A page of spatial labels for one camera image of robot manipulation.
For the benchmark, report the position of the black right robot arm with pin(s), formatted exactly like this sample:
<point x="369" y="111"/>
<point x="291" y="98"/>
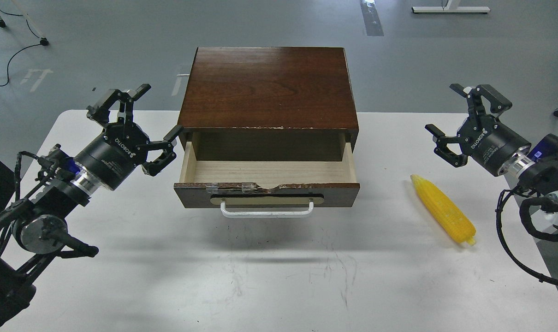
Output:
<point x="536" y="173"/>

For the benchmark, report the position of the dark wooden cabinet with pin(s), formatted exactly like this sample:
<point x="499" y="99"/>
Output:
<point x="270" y="88"/>

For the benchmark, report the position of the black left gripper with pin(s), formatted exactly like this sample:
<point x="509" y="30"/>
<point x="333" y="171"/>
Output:
<point x="110" y="158"/>

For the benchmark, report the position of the white table base foot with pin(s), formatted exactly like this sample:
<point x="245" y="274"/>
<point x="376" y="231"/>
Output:
<point x="451" y="6"/>

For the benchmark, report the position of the yellow corn cob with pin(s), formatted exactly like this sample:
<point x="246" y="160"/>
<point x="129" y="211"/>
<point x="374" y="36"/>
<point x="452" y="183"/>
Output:
<point x="444" y="211"/>

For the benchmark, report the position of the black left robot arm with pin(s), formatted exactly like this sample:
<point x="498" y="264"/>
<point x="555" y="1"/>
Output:
<point x="33" y="229"/>

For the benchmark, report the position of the wooden drawer with white handle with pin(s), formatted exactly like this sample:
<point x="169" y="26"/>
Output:
<point x="267" y="169"/>

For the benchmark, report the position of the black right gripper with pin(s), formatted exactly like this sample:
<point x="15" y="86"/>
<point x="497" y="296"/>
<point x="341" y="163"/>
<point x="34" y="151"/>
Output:
<point x="484" y="138"/>

